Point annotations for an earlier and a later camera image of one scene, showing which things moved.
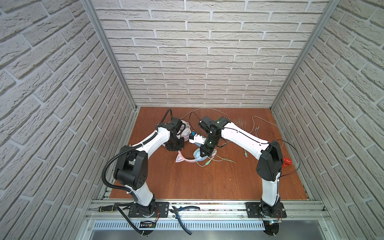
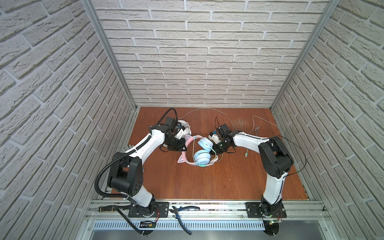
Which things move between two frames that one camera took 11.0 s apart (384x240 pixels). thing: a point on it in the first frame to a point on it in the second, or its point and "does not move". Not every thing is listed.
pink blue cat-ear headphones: x=197 y=155 does not move
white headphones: x=185 y=131 does not move
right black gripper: x=208 y=151 to x=214 y=147
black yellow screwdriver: x=110 y=208 does not move
